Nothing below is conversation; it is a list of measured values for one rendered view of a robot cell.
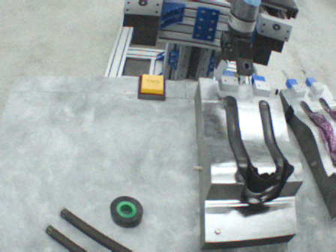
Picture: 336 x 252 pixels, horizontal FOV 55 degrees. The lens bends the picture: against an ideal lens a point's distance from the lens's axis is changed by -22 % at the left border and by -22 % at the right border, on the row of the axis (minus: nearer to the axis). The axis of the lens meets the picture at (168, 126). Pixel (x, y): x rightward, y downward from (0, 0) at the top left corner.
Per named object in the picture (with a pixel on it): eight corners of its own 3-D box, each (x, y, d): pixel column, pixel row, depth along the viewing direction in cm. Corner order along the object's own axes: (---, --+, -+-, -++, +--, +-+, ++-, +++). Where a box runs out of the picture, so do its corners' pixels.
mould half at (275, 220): (194, 98, 121) (201, 65, 110) (271, 107, 123) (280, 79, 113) (199, 250, 89) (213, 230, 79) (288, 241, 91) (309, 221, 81)
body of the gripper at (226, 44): (242, 48, 111) (249, 19, 101) (247, 67, 105) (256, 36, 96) (217, 44, 110) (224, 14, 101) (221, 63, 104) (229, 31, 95)
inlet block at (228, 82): (214, 66, 122) (217, 54, 118) (229, 68, 122) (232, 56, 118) (219, 97, 114) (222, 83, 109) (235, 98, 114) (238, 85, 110)
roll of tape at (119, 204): (124, 233, 90) (124, 228, 87) (103, 211, 93) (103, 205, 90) (148, 218, 94) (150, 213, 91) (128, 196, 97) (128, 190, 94)
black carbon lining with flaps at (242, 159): (220, 100, 112) (226, 76, 105) (269, 106, 114) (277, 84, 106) (229, 208, 90) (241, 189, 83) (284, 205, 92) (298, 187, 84)
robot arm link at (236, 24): (259, 25, 93) (230, 19, 92) (256, 37, 96) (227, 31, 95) (253, 10, 97) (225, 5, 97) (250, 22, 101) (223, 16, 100)
